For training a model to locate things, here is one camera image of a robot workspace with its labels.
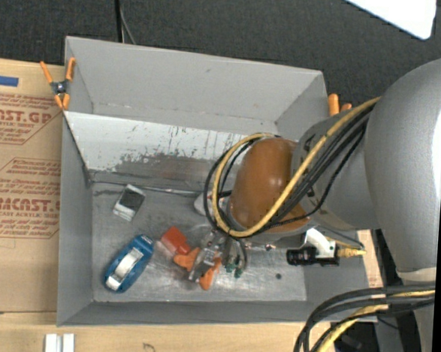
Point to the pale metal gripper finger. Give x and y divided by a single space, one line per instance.
201 268

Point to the orange clamp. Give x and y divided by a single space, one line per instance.
185 260

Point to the red and clear plastic block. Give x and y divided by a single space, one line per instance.
174 239

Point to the blue tape dispenser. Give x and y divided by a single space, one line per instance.
129 263

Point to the grey metal bin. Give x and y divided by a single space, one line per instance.
181 93

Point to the brown cardboard board, red print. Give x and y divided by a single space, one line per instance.
20 180

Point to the black cylinder on white bracket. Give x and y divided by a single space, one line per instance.
304 255

